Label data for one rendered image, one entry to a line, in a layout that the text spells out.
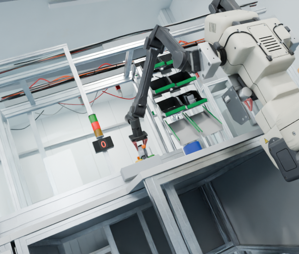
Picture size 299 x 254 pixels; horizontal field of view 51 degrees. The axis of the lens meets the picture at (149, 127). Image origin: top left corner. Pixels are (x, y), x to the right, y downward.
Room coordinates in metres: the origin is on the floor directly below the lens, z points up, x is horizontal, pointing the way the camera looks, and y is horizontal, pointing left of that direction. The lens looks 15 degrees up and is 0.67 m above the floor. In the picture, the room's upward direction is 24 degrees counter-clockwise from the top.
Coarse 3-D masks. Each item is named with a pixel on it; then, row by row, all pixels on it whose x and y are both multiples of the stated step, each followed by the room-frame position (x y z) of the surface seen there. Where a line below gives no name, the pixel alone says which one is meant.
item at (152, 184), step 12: (240, 144) 1.44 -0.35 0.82; (252, 144) 1.47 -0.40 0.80; (216, 156) 1.39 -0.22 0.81; (228, 156) 1.41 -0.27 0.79; (180, 168) 1.32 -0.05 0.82; (192, 168) 1.34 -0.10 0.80; (144, 180) 1.28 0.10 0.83; (156, 180) 1.27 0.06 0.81; (168, 180) 1.29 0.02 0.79; (156, 192) 1.27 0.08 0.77; (156, 204) 1.26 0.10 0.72; (168, 216) 1.27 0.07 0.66; (168, 228) 1.26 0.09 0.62; (168, 240) 1.29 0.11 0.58; (180, 240) 1.27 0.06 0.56; (180, 252) 1.26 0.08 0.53
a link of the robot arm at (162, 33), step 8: (152, 32) 1.51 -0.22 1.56; (160, 32) 1.46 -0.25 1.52; (168, 32) 1.45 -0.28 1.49; (152, 40) 1.51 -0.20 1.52; (160, 40) 1.47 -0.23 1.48; (168, 40) 1.40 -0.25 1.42; (176, 40) 1.41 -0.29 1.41; (160, 48) 1.57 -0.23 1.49; (168, 48) 1.40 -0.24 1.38; (176, 48) 1.34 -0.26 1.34; (176, 56) 1.29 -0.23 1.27; (184, 56) 1.26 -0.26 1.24; (176, 64) 1.29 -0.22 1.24; (192, 72) 1.33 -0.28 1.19
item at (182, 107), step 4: (172, 96) 2.03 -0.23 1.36; (164, 100) 2.04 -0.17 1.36; (168, 100) 2.05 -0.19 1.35; (172, 100) 2.06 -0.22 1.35; (176, 100) 1.96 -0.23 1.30; (160, 104) 2.05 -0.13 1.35; (164, 104) 2.05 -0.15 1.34; (168, 104) 2.06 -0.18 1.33; (172, 104) 2.07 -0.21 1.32; (176, 104) 2.01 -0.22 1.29; (180, 104) 1.90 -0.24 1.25; (160, 108) 1.91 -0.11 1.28; (164, 108) 2.06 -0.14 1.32; (168, 108) 2.07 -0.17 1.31; (172, 108) 2.02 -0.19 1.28; (176, 108) 1.96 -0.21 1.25; (180, 108) 1.82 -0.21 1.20; (184, 108) 1.83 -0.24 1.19; (160, 112) 1.97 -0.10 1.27; (164, 112) 1.98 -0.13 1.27; (168, 112) 1.81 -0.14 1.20; (172, 112) 1.82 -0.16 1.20; (176, 112) 1.82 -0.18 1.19
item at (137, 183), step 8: (240, 136) 1.42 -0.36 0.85; (248, 136) 1.44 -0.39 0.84; (256, 136) 1.46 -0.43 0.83; (216, 144) 1.37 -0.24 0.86; (224, 144) 1.39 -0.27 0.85; (232, 144) 1.40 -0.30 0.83; (200, 152) 1.34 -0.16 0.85; (208, 152) 1.35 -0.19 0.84; (176, 160) 1.30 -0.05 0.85; (184, 160) 1.31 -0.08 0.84; (192, 160) 1.33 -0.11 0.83; (152, 168) 1.25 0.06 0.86; (160, 168) 1.27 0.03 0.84; (168, 168) 1.28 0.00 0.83; (136, 176) 1.29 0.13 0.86; (144, 176) 1.24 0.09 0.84; (136, 184) 1.34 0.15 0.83; (128, 192) 1.50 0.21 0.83
